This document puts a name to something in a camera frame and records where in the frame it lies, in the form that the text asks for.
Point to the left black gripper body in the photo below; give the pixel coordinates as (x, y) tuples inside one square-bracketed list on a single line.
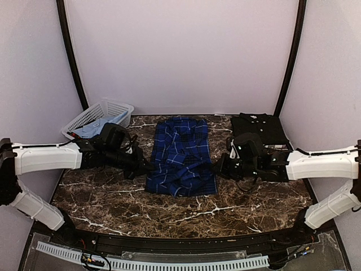
[(132, 164)]

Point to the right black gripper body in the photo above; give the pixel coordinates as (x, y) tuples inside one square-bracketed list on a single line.
[(234, 171)]

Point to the blue plaid long sleeve shirt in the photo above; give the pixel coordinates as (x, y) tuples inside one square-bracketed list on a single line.
[(181, 159)]

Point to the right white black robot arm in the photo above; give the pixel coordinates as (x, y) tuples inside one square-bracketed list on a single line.
[(248, 157)]

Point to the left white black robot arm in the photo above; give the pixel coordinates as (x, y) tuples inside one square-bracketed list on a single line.
[(113, 147)]

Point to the folded black shirt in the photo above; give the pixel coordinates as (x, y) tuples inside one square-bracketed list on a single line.
[(268, 127)]

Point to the light blue shirt in basket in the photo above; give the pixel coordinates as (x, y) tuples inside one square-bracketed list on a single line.
[(95, 127)]

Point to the white plastic mesh basket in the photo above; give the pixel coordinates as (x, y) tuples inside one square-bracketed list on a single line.
[(104, 109)]

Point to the red black garment in basket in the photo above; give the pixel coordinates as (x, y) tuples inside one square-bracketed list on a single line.
[(73, 135)]

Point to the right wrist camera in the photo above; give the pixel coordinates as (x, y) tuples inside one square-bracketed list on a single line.
[(231, 148)]

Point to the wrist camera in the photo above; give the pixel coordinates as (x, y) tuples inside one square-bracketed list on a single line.
[(231, 148), (129, 144)]

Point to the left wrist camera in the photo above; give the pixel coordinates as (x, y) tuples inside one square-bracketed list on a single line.
[(129, 144)]

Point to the white slotted cable duct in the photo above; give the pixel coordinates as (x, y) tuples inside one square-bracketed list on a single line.
[(149, 261)]

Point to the left black frame post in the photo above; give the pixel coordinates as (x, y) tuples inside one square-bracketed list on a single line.
[(64, 26)]

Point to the black frame post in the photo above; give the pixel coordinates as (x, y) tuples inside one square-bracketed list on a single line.
[(64, 26), (292, 57)]

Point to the right black frame post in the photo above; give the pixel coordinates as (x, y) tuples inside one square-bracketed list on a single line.
[(292, 57)]

